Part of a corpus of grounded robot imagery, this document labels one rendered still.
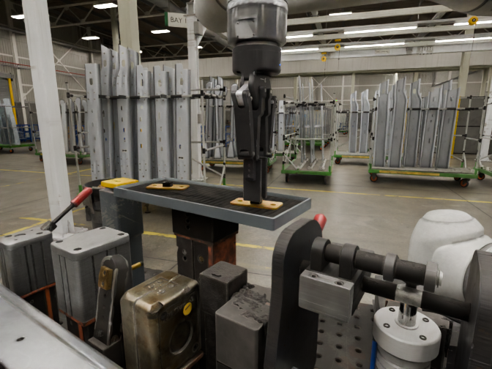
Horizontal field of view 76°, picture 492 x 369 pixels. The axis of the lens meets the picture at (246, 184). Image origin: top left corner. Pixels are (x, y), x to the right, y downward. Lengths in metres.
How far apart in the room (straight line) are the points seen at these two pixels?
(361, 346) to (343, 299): 0.70
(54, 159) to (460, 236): 3.67
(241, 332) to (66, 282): 0.30
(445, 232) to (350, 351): 0.39
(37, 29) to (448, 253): 3.83
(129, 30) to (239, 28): 7.51
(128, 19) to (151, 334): 7.76
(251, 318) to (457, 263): 0.58
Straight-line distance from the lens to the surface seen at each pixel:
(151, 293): 0.45
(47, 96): 3.92
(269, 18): 0.49
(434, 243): 0.88
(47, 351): 0.54
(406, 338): 0.35
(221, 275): 0.43
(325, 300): 0.31
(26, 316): 0.63
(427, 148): 7.46
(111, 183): 0.76
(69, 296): 0.59
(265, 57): 0.48
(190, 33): 6.91
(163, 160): 4.62
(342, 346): 0.98
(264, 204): 0.52
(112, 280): 0.49
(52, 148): 3.92
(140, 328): 0.45
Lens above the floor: 1.30
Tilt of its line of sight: 12 degrees down
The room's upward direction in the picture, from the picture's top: straight up
